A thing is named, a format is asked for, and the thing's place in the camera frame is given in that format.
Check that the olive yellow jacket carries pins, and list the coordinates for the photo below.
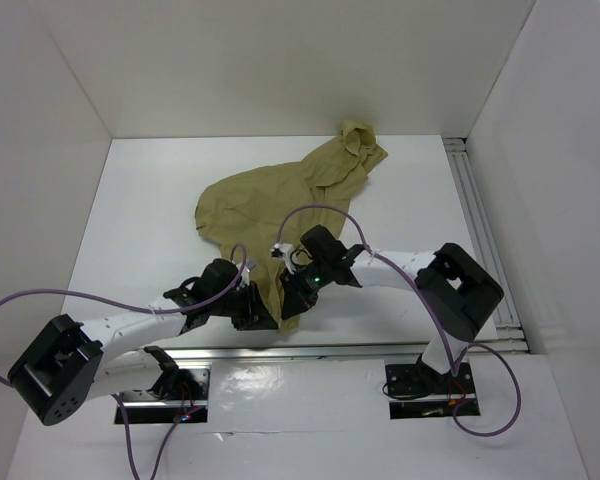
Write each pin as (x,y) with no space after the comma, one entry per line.
(250,207)

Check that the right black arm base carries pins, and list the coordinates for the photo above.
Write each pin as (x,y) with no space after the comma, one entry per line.
(415,380)

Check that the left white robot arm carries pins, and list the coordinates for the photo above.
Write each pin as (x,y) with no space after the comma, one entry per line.
(71,362)

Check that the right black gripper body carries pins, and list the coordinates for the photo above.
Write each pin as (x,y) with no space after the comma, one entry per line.
(309,280)

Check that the aluminium rail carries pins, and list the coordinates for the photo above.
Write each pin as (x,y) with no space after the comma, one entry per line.
(296,353)
(506,319)

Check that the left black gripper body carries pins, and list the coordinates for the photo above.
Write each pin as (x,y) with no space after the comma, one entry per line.
(233,304)

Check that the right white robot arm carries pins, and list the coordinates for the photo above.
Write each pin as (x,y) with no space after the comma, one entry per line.
(459,295)

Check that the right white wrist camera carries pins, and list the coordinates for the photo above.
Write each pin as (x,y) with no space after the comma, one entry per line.
(284,252)

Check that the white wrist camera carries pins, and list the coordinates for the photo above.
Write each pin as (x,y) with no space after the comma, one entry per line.
(284,252)
(250,264)

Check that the front aluminium rail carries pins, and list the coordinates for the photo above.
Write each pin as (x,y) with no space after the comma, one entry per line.
(296,353)

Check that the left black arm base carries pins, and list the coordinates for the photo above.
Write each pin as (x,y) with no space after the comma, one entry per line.
(174,381)

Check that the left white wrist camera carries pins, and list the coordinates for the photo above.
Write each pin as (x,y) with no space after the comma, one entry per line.
(250,264)

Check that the right side aluminium rail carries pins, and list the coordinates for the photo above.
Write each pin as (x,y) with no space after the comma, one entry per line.
(506,319)

